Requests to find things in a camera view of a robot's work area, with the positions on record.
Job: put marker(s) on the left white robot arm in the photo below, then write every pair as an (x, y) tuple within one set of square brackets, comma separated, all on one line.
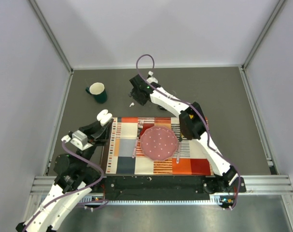
[(76, 177)]

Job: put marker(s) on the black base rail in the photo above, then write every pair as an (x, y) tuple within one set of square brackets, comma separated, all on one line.
[(183, 190)]

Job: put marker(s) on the aluminium frame post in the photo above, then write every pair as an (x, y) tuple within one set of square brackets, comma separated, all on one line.
[(47, 29), (271, 20)]

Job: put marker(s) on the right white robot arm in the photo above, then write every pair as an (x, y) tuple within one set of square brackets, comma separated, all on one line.
[(193, 126)]

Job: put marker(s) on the pink dotted plate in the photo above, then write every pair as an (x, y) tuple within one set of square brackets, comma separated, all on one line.
[(159, 143)]

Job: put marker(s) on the left aluminium frame post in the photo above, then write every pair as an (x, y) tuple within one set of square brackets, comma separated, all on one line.
[(47, 29)]

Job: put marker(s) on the pink handled fork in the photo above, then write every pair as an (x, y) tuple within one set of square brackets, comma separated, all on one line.
[(140, 127)]

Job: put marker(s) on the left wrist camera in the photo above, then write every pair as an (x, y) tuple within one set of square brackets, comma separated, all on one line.
[(78, 139)]

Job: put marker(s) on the dark green mug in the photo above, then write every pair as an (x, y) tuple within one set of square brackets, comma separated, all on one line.
[(98, 92)]

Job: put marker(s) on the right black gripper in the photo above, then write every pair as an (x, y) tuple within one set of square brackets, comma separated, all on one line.
[(132, 94)]

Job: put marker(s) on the colourful patchwork placemat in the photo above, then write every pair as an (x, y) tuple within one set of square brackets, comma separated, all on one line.
[(117, 155)]

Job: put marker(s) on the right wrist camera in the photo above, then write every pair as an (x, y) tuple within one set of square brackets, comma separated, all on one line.
[(150, 79)]

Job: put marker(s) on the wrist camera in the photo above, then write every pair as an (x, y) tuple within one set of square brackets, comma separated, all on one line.
[(78, 139), (150, 79)]

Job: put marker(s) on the right aluminium frame post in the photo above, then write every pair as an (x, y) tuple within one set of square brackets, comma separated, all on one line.
[(271, 20)]

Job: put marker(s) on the white charging case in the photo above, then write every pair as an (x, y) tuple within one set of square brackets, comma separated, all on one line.
[(104, 117)]

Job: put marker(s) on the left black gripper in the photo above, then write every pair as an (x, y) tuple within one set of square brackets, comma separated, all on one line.
[(98, 135)]

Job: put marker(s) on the pink handled knife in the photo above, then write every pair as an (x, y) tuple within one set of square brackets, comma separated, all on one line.
[(179, 149)]

